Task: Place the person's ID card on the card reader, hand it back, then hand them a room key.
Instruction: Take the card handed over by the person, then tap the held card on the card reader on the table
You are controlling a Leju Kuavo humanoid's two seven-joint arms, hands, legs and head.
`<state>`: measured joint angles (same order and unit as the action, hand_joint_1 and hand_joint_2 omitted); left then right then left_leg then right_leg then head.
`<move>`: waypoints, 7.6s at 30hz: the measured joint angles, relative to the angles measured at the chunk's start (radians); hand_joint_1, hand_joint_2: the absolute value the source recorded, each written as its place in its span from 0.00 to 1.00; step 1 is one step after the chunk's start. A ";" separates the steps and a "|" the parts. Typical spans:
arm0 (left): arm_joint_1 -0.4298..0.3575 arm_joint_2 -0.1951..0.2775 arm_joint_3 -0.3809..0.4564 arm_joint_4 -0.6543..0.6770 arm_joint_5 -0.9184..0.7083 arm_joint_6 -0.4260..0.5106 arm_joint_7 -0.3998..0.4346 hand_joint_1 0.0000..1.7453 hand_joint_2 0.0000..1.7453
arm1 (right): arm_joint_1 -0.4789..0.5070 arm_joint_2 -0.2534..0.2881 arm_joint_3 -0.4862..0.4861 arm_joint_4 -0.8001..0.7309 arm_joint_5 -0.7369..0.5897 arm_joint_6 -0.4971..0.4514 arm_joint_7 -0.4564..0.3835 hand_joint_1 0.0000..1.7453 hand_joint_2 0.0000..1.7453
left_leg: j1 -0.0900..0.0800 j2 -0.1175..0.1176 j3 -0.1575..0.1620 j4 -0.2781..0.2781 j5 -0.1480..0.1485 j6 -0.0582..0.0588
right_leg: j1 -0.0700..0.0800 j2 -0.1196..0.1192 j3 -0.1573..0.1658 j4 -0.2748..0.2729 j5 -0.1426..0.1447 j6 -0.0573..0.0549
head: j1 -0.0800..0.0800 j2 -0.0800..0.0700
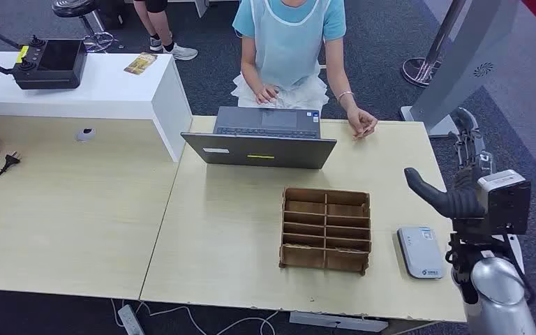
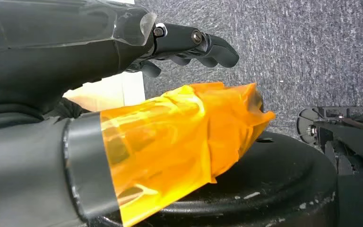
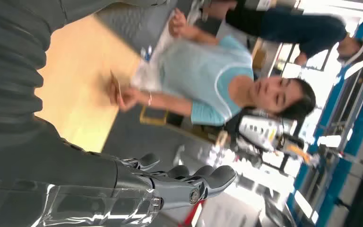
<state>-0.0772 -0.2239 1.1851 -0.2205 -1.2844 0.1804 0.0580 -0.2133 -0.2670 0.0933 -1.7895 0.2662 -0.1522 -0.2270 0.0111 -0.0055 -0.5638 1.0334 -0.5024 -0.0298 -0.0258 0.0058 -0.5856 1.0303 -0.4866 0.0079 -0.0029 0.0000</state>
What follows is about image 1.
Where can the person's left hand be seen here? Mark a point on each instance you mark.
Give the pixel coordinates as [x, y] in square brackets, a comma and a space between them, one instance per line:
[361, 122]

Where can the person's right hand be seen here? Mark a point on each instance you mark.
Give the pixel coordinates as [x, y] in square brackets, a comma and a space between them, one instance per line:
[267, 94]

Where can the wooden slotted card organizer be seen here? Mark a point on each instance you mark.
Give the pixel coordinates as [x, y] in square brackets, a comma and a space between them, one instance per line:
[325, 231]

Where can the autumn hotel card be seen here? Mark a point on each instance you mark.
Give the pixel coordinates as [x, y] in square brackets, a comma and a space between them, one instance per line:
[140, 63]

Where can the standing person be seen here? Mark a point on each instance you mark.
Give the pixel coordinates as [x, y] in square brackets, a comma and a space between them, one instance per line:
[157, 18]

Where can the grey card reader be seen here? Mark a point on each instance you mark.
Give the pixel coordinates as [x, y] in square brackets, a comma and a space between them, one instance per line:
[419, 252]

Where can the grey laptop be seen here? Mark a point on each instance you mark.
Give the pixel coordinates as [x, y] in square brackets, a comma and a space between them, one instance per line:
[258, 150]

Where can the white furniture panel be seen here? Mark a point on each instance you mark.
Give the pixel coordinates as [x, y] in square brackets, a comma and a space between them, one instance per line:
[201, 7]

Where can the grey kiosk stand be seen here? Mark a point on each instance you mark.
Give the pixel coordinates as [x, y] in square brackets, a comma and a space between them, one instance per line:
[467, 55]

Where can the white raised counter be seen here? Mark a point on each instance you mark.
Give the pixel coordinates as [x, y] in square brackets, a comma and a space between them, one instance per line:
[101, 92]

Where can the black case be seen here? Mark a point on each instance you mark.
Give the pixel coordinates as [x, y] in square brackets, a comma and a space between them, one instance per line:
[111, 11]

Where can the grey under-desk bar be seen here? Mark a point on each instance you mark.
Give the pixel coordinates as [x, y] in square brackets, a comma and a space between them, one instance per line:
[337, 322]

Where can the black round stool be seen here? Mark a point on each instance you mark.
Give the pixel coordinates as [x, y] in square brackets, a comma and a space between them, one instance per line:
[74, 7]

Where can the black remote controller with antennas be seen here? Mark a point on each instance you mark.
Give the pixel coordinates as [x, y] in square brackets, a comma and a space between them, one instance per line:
[50, 64]

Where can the white power strip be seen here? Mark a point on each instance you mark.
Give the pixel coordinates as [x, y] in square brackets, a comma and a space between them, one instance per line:
[130, 320]

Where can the chrome stanchion post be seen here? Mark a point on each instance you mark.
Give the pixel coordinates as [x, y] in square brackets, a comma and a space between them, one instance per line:
[423, 69]

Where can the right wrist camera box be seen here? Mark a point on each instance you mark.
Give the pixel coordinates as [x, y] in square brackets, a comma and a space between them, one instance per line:
[506, 203]

